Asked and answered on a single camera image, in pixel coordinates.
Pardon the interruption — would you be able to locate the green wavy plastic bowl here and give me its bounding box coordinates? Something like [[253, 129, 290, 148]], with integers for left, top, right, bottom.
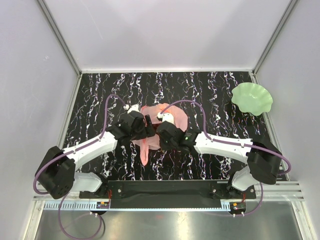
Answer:
[[231, 82, 273, 116]]

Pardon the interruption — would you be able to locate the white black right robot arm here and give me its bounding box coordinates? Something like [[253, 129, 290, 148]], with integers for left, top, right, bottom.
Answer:
[[155, 113, 281, 199]]

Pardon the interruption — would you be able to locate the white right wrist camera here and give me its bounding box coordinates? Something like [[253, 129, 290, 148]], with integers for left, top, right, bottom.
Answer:
[[157, 112, 175, 124]]

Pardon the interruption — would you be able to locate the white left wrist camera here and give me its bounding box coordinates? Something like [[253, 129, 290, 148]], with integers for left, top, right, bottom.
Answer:
[[123, 104, 141, 114]]

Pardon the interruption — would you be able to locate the aluminium frame rail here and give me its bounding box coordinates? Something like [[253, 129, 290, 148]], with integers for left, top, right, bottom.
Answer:
[[262, 181, 305, 202]]

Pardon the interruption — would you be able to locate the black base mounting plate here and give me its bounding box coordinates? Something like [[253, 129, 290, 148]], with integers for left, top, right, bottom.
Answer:
[[79, 180, 256, 200]]

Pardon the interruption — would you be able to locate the pink plastic bag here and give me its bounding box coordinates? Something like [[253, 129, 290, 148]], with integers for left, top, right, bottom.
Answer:
[[132, 103, 188, 166]]

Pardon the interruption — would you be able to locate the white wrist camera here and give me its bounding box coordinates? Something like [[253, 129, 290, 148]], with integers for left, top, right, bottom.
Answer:
[[123, 104, 141, 114], [157, 112, 175, 124]]

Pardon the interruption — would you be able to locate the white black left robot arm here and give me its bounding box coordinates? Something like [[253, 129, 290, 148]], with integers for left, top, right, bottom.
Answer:
[[35, 110, 154, 200]]

